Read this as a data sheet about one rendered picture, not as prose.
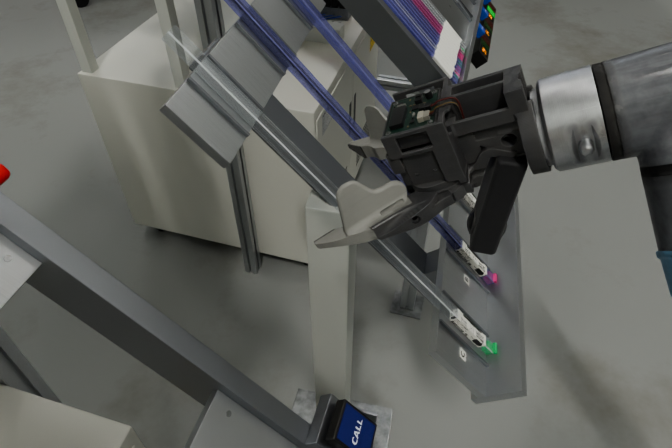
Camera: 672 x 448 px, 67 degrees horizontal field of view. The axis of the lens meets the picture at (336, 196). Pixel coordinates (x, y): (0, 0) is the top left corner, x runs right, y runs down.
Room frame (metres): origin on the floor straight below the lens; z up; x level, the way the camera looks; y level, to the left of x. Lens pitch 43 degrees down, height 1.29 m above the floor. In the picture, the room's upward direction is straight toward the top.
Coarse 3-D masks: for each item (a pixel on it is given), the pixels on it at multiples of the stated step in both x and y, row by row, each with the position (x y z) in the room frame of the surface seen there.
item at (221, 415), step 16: (208, 400) 0.21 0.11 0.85; (224, 400) 0.21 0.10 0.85; (208, 416) 0.19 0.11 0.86; (224, 416) 0.20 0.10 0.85; (240, 416) 0.20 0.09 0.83; (192, 432) 0.18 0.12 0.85; (208, 432) 0.18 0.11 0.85; (224, 432) 0.18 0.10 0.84; (240, 432) 0.19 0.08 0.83; (256, 432) 0.19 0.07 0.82; (272, 432) 0.20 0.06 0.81
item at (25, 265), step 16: (0, 240) 0.25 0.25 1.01; (0, 256) 0.24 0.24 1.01; (16, 256) 0.25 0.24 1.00; (32, 256) 0.25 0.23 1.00; (0, 272) 0.23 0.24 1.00; (16, 272) 0.24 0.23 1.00; (32, 272) 0.24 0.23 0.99; (0, 288) 0.22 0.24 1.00; (16, 288) 0.23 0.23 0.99; (0, 304) 0.21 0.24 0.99
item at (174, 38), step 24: (192, 48) 0.40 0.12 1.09; (216, 72) 0.40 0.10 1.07; (240, 96) 0.39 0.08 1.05; (264, 120) 0.39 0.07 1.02; (288, 144) 0.38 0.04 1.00; (312, 168) 0.38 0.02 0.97; (336, 192) 0.37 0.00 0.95; (384, 240) 0.36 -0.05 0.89; (408, 264) 0.36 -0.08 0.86; (432, 288) 0.35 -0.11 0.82; (456, 312) 0.34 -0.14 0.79
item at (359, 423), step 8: (352, 408) 0.22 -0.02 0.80; (344, 416) 0.21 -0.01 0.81; (352, 416) 0.21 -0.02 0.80; (360, 416) 0.22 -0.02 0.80; (344, 424) 0.20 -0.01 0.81; (352, 424) 0.21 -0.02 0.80; (360, 424) 0.21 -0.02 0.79; (368, 424) 0.21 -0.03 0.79; (344, 432) 0.20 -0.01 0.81; (352, 432) 0.20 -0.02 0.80; (360, 432) 0.20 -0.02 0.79; (368, 432) 0.21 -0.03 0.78; (344, 440) 0.19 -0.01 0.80; (352, 440) 0.19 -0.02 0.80; (360, 440) 0.20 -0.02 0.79; (368, 440) 0.20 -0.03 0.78
